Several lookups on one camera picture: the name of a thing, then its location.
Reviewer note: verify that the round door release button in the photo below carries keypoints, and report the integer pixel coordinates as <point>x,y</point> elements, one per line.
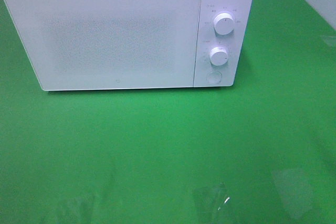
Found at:
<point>214,77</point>

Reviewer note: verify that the white round knob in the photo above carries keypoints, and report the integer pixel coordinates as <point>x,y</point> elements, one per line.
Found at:
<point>224,23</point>
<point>218,56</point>

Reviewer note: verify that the white microwave door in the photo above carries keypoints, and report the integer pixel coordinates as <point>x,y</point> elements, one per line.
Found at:
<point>108,44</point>

